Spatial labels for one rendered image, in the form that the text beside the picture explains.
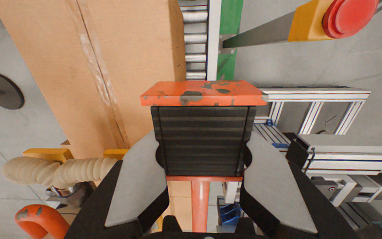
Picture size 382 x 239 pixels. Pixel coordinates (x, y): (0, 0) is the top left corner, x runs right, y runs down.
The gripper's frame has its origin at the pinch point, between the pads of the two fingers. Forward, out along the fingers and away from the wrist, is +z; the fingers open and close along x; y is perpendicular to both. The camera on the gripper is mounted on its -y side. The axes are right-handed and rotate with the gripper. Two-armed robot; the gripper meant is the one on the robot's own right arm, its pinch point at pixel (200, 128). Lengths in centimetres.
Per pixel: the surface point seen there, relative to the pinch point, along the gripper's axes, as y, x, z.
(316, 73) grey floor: 14, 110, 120
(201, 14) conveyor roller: -21, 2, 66
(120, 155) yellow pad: 13.7, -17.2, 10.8
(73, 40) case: -9.6, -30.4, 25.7
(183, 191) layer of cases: 106, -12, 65
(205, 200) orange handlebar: 9.5, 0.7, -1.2
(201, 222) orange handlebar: 14.4, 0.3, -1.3
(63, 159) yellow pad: 14.9, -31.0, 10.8
